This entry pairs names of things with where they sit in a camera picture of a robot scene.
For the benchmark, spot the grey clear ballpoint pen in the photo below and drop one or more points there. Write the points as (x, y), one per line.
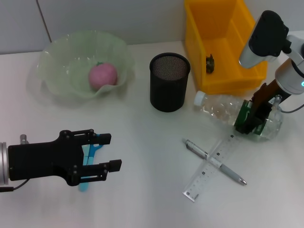
(196, 148)

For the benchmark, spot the yellow plastic bin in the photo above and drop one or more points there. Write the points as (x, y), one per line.
(225, 47)

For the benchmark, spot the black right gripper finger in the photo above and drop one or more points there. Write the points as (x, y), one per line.
(248, 124)
(262, 114)

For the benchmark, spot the blue capped scissors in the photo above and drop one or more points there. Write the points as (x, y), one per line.
(89, 154)

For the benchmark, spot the clear plastic ruler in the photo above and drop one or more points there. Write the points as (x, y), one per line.
(204, 175)

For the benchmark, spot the pink peach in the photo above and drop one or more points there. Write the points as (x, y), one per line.
(103, 76)

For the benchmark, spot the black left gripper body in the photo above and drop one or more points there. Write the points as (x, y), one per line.
(35, 161)

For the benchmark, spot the green plastic wrapper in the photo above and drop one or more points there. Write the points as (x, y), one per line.
(210, 64)

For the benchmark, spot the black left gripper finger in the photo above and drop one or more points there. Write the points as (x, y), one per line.
(115, 165)
(104, 139)

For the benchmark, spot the black mesh pen holder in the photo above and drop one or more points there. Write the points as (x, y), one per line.
(168, 90)

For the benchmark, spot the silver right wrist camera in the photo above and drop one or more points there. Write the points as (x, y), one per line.
(261, 35)

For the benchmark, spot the clear green-label water bottle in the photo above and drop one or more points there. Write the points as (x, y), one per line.
(218, 108)

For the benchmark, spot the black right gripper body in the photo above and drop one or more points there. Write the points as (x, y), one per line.
(268, 95)

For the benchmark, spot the translucent green fruit plate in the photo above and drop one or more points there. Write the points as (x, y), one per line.
(61, 61)

